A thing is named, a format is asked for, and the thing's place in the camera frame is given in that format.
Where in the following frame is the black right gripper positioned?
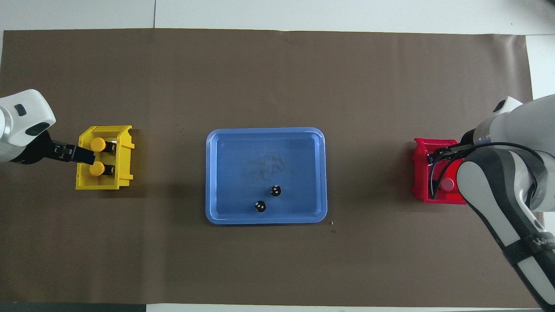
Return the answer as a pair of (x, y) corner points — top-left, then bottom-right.
(427, 129), (477, 164)

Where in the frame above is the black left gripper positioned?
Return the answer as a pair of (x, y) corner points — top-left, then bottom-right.
(10, 132), (96, 166)

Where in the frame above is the yellow push button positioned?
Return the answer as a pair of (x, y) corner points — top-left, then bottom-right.
(89, 162), (115, 177)
(90, 138), (117, 153)

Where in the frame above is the blue plastic tray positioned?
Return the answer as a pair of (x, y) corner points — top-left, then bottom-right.
(205, 127), (328, 225)

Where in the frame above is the red plastic bin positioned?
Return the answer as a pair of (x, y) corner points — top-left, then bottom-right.
(411, 137), (468, 205)

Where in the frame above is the yellow plastic bin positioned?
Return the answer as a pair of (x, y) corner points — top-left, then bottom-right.
(75, 125), (135, 191)

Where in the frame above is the brown paper mat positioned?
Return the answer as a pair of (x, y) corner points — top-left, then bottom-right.
(0, 28), (552, 306)

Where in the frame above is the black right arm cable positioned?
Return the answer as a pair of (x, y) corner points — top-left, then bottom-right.
(428, 142), (555, 202)

